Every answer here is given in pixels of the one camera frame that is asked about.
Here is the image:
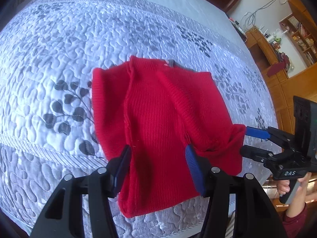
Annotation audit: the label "small bottles group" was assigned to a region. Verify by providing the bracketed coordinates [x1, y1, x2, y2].
[263, 27, 283, 45]

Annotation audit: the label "white cables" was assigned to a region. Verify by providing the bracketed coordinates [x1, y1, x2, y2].
[239, 0, 293, 30]

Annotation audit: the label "person's right forearm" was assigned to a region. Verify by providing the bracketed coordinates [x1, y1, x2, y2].
[283, 198, 310, 238]

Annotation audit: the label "red knitted sweater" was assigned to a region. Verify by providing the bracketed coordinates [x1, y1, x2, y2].
[91, 55, 247, 219]

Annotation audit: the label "dark red hanging cloth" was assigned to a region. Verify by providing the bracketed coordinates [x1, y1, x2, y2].
[267, 55, 290, 78]

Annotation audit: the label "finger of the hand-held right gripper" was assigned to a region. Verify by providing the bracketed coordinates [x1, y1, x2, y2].
[246, 126, 294, 147]
[240, 145, 276, 164]

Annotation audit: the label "wooden wall shelf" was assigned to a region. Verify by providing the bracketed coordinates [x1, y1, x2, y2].
[279, 0, 317, 67]

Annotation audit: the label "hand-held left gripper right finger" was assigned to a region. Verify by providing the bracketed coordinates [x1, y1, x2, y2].
[184, 144, 284, 238]

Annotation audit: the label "wooden desk cabinet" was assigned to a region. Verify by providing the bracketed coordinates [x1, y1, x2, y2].
[245, 30, 317, 132]

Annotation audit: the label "cluttered nightstand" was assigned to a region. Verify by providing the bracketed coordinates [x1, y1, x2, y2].
[228, 17, 248, 42]

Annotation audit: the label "grey floral quilted bedspread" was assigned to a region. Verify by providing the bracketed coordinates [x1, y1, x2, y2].
[0, 0, 278, 238]

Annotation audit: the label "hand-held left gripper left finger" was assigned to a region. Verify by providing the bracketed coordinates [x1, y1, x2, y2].
[29, 144, 132, 238]

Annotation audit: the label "person's right hand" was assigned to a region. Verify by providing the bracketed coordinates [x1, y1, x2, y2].
[277, 172, 311, 196]

